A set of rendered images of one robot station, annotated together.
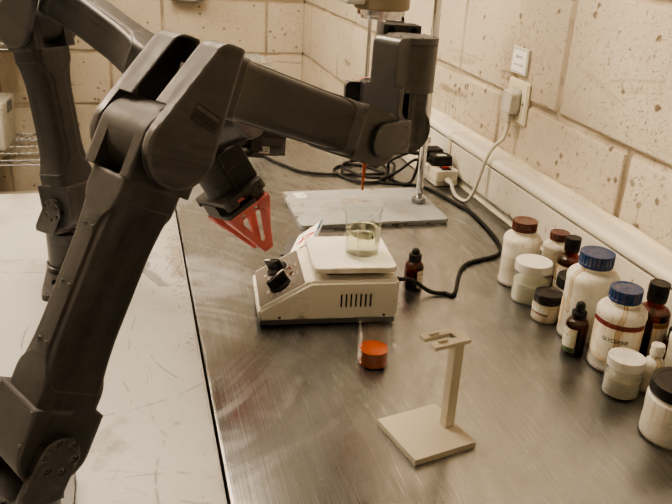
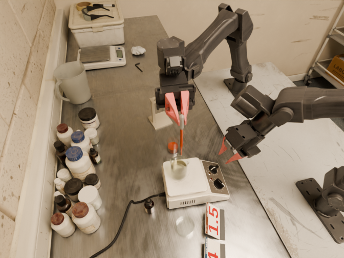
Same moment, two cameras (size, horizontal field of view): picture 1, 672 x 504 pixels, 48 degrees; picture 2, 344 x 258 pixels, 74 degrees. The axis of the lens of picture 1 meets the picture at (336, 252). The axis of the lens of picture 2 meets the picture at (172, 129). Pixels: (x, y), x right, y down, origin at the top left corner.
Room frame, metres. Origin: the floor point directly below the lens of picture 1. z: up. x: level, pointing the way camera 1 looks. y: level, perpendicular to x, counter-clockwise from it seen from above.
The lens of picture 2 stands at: (1.38, -0.05, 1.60)
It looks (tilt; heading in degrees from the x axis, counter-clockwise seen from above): 48 degrees down; 181
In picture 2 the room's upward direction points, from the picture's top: straight up
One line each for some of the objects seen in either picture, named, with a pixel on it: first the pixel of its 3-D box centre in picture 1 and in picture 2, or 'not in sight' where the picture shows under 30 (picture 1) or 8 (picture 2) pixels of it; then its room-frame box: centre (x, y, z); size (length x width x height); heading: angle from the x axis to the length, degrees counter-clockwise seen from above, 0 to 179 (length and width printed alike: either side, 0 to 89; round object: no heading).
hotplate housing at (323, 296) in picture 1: (330, 281); (191, 181); (1.01, 0.01, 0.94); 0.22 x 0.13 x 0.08; 100
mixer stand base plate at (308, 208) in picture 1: (362, 206); not in sight; (1.45, -0.05, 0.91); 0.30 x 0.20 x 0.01; 106
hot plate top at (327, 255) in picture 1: (349, 253); (184, 175); (1.02, -0.02, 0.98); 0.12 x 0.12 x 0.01; 10
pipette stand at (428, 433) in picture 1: (431, 387); (159, 109); (0.70, -0.11, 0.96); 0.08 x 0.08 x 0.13; 28
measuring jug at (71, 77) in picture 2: not in sight; (72, 86); (0.57, -0.50, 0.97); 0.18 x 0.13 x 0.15; 163
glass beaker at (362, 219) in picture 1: (361, 230); (179, 167); (1.01, -0.03, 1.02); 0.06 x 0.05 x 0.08; 91
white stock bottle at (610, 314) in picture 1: (618, 326); (82, 145); (0.88, -0.38, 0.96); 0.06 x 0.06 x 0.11
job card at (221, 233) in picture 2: not in sight; (215, 220); (1.13, 0.07, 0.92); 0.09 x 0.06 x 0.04; 173
